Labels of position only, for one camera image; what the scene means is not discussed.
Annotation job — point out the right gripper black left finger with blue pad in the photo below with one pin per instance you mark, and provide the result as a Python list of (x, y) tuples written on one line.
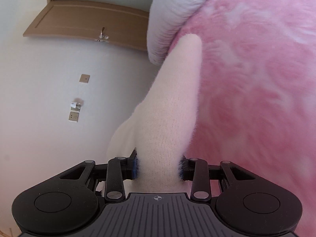
[(105, 180)]

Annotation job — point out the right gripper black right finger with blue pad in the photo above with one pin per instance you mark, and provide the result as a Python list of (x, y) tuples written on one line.
[(200, 173)]

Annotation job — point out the cream fluffy knit garment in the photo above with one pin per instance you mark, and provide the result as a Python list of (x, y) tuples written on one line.
[(161, 126)]

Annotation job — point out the pink floral fleece blanket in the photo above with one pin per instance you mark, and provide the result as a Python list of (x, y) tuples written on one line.
[(257, 92)]

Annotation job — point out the brown wooden door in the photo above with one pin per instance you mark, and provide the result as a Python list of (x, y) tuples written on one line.
[(84, 20)]

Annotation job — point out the white striped rolled quilt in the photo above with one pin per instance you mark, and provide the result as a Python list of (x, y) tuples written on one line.
[(166, 18)]

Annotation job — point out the wall socket with plug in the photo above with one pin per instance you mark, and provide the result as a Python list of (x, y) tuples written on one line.
[(75, 107)]

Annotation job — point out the beige wall switch plate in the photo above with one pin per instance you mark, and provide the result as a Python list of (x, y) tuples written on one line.
[(84, 78)]

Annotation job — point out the silver door handle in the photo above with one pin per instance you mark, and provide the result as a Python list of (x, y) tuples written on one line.
[(102, 37)]

